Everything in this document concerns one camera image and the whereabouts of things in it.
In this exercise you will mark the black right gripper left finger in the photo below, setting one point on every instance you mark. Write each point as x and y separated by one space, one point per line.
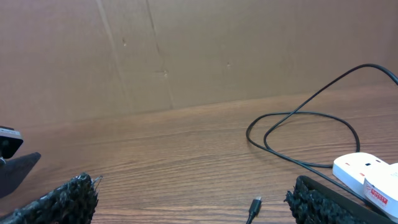
74 202

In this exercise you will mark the white charger adapter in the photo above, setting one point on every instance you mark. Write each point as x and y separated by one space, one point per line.
380 188

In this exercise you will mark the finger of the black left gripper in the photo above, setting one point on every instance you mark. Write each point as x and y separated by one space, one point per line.
13 172

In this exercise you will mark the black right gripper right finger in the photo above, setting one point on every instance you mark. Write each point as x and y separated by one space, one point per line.
313 203

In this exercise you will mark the white power strip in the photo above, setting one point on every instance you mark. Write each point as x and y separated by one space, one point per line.
351 169

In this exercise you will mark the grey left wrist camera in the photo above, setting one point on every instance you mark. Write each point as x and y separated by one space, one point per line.
11 141

